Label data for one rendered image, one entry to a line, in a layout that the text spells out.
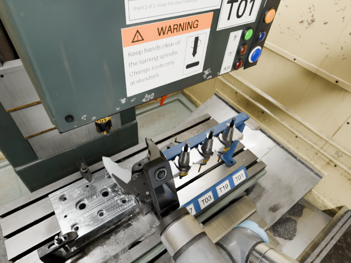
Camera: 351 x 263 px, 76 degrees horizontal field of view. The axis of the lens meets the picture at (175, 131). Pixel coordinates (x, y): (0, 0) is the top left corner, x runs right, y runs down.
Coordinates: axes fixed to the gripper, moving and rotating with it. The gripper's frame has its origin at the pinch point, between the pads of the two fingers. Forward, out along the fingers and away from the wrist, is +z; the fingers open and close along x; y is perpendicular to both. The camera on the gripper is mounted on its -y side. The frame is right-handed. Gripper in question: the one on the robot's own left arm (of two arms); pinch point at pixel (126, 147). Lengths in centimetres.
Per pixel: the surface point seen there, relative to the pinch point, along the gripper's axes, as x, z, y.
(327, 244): 73, -53, 65
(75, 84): -8.0, -4.3, -23.2
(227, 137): 42.4, 0.5, 22.5
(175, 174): 16.7, -0.8, 25.3
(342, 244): 148, -77, 144
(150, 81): 3.2, -4.5, -20.2
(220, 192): 42, -8, 54
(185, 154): 20.9, 0.9, 18.7
